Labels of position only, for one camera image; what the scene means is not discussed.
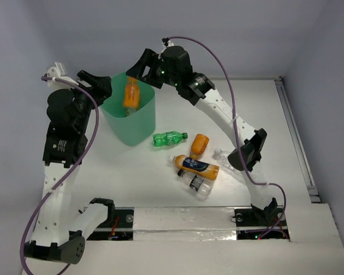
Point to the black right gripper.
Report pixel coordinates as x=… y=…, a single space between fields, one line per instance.
x=149 y=58

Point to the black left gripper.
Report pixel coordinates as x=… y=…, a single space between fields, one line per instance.
x=94 y=86

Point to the small orange pulp bottle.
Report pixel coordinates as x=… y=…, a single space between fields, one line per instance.
x=131 y=100

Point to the round orange juice bottle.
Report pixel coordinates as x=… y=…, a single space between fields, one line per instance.
x=198 y=146

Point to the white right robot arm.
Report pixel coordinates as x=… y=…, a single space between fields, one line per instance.
x=248 y=142

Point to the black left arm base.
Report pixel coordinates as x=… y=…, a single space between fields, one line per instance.
x=120 y=230

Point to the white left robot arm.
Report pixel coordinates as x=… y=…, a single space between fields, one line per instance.
x=52 y=235

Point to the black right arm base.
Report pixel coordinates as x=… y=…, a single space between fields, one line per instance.
x=255 y=224

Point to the green plastic bin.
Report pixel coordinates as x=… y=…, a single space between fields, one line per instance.
x=135 y=128

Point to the green plastic soda bottle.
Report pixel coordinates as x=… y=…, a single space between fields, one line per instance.
x=168 y=138

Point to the clear empty water bottle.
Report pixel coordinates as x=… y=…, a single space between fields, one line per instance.
x=221 y=157

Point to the orange bottle with blue label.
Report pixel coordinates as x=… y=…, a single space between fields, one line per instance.
x=186 y=163

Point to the clear bottle with black label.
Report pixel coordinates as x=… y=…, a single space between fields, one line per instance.
x=198 y=186

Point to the silver foil tape strip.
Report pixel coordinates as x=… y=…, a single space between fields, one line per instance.
x=184 y=224

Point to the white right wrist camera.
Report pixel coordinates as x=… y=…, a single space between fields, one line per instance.
x=166 y=43

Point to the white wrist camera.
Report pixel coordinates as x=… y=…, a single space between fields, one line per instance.
x=57 y=71
x=166 y=43

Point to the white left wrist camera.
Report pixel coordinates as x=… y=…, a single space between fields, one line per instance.
x=57 y=71

